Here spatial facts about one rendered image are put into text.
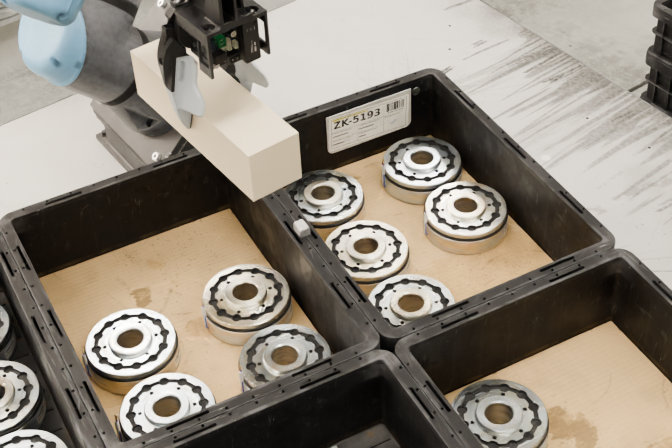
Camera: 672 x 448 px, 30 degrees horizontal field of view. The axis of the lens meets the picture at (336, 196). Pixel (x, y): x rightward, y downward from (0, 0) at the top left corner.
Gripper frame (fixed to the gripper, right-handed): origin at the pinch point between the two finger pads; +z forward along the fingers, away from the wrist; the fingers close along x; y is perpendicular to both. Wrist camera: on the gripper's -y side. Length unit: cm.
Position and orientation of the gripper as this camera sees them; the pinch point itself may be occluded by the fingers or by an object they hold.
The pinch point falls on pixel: (212, 102)
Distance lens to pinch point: 136.0
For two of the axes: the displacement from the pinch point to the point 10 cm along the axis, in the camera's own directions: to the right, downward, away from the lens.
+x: 8.0, -4.2, 4.3
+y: 6.0, 5.1, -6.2
